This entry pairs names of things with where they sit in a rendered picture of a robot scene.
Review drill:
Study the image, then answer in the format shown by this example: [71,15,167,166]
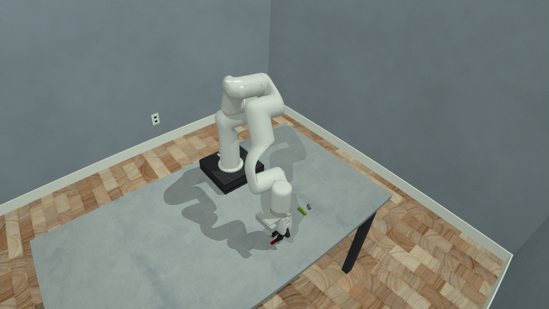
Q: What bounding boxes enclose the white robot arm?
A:
[215,73,292,233]

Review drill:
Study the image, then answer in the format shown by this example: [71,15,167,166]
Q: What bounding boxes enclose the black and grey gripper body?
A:
[275,216,292,235]

